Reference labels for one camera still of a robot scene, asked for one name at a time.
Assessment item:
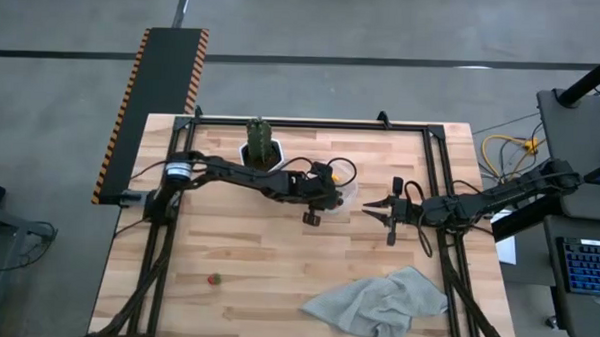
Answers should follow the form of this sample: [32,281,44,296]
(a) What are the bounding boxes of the black pole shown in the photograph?
[555,44,600,108]

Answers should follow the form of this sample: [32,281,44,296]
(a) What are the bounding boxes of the rainbow backlit keyboard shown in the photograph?
[554,235,600,296]

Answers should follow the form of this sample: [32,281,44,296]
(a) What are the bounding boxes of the clear plastic tupperware container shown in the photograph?
[326,162,360,216]

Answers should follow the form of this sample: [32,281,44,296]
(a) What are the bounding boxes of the black hazard-striped floor ramp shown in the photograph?
[91,24,210,209]

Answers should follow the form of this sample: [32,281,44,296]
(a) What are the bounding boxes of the yellow cable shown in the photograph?
[480,133,541,186]

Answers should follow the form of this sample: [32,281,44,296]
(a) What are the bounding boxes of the grey waffle cloth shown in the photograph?
[298,262,451,337]

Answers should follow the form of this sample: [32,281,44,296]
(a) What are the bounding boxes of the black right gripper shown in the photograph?
[360,175,426,248]

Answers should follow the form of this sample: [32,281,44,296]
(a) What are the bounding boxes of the dark grey metal stand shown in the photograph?
[0,202,60,337]

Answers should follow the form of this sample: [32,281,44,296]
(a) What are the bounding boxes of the black metal table frame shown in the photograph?
[86,100,531,337]

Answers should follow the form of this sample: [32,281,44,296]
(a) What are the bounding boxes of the green cactus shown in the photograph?
[243,117,275,166]

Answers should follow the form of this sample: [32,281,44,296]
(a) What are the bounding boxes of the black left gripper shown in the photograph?
[288,160,347,228]

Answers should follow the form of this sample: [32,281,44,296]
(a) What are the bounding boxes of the white paper sheet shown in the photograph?
[491,209,520,266]

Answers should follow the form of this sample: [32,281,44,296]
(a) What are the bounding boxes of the grey cart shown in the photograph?
[527,88,600,337]

